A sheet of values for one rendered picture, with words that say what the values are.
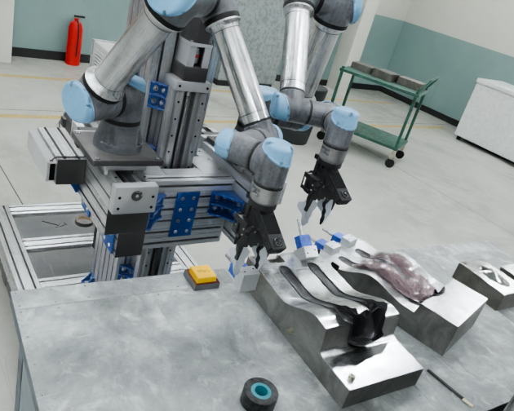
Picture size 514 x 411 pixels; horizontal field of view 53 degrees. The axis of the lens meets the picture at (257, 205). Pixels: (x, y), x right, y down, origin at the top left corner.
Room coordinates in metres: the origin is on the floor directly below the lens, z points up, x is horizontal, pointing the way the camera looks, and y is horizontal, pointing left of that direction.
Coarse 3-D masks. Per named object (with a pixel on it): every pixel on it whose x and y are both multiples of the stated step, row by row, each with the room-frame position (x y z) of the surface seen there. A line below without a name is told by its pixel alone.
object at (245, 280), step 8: (232, 264) 1.16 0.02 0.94; (232, 272) 1.16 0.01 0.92; (240, 272) 1.12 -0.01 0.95; (248, 272) 1.13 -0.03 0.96; (256, 272) 1.14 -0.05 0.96; (240, 280) 1.12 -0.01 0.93; (248, 280) 1.12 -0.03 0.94; (256, 280) 1.14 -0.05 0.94; (240, 288) 1.11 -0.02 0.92; (248, 288) 1.12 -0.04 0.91
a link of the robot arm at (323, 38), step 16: (320, 0) 1.68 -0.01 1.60; (336, 0) 1.70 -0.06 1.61; (352, 0) 1.71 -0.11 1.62; (320, 16) 1.73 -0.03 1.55; (336, 16) 1.71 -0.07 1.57; (352, 16) 1.73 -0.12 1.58; (320, 32) 1.75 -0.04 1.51; (336, 32) 1.74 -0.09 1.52; (320, 48) 1.75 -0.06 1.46; (320, 64) 1.77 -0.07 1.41; (320, 80) 1.82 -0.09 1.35; (304, 96) 1.80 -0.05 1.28; (288, 128) 1.83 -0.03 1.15; (304, 128) 1.83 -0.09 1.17
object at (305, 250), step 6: (300, 228) 1.45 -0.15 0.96; (300, 234) 1.44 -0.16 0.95; (300, 240) 1.41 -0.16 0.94; (306, 240) 1.42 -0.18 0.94; (300, 246) 1.40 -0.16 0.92; (306, 246) 1.39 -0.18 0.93; (312, 246) 1.41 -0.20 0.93; (294, 252) 1.41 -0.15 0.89; (300, 252) 1.39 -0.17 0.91; (306, 252) 1.38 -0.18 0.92; (312, 252) 1.39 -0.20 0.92; (300, 258) 1.38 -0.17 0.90; (306, 258) 1.37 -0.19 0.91; (312, 258) 1.40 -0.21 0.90
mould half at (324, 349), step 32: (288, 256) 1.38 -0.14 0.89; (320, 256) 1.44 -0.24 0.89; (256, 288) 1.25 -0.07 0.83; (288, 288) 1.22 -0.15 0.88; (320, 288) 1.27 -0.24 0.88; (288, 320) 1.12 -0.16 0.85; (320, 320) 1.04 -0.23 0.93; (320, 352) 1.01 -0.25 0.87; (352, 352) 1.06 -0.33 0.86; (384, 352) 1.09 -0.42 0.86; (352, 384) 0.94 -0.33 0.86; (384, 384) 0.99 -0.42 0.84
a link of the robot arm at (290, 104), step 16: (288, 0) 1.65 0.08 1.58; (304, 0) 1.64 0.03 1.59; (288, 16) 1.63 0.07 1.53; (304, 16) 1.63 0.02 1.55; (288, 32) 1.60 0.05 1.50; (304, 32) 1.60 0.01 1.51; (288, 48) 1.57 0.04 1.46; (304, 48) 1.58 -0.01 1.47; (288, 64) 1.53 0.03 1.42; (304, 64) 1.55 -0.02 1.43; (288, 80) 1.50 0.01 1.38; (304, 80) 1.53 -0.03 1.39; (288, 96) 1.47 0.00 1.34; (272, 112) 1.46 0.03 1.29; (288, 112) 1.45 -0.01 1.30; (304, 112) 1.46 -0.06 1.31
